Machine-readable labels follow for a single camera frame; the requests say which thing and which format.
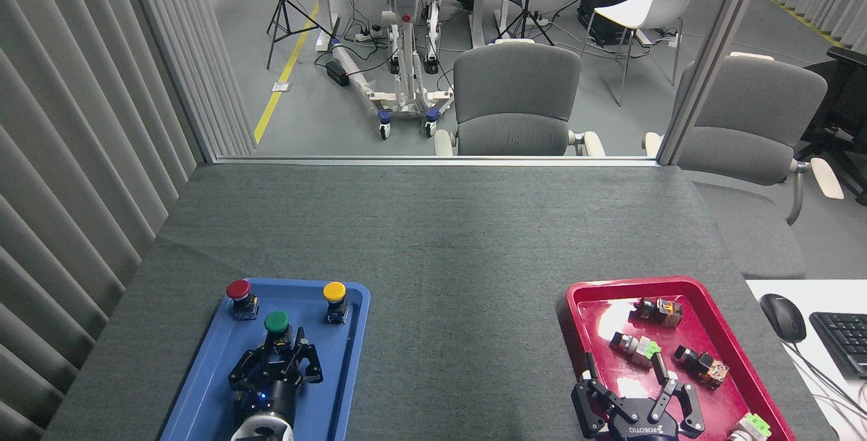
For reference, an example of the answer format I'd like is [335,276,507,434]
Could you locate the yellow push button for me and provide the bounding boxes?
[322,281,352,324]

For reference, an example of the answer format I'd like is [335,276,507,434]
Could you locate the silver frame rail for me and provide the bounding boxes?
[215,155,661,167]

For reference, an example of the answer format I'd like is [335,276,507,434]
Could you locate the black tripod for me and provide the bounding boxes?
[266,0,334,70]
[496,0,555,47]

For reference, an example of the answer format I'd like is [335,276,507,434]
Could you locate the silver frame post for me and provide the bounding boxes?
[657,0,773,165]

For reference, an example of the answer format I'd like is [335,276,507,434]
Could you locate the red plastic tray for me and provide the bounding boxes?
[564,276,797,441]

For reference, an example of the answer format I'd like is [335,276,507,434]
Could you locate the grey mouse cable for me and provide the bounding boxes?
[786,341,867,421]

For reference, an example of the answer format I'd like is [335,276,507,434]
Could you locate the blue plastic tray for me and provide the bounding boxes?
[161,277,371,441]

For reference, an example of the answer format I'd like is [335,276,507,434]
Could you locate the grey office chair silver frame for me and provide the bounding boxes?
[643,52,845,280]

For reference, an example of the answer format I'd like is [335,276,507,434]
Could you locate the silver switch with green block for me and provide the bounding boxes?
[609,331,661,369]

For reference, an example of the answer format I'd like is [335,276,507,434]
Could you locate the red push button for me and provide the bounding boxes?
[226,279,259,321]

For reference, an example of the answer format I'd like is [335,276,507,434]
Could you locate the black computer mouse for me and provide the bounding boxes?
[759,293,807,343]

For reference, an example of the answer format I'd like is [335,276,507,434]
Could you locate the black keyboard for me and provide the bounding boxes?
[809,312,867,379]

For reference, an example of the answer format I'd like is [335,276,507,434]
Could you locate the white stand on wheels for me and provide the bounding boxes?
[331,0,456,140]

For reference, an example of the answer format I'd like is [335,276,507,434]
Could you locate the white desk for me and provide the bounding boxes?
[745,280,867,441]

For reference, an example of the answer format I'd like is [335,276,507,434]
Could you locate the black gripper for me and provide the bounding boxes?
[228,327,322,421]
[571,353,705,441]

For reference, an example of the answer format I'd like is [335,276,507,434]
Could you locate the black switch with orange block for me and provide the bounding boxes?
[633,297,683,329]

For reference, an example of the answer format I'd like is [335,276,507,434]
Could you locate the white switch with green block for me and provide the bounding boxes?
[727,412,773,441]

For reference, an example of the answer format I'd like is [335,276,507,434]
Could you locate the white plastic chair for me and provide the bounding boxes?
[580,0,709,107]

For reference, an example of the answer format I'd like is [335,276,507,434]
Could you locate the green push button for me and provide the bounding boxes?
[263,310,295,354]

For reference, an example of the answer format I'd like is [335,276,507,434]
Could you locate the grey office chair white armrests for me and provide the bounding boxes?
[433,39,606,157]

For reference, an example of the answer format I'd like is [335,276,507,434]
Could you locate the black office chair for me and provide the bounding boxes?
[796,47,867,206]

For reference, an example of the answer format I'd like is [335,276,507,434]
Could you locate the black switch with red block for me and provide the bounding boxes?
[672,345,730,390]

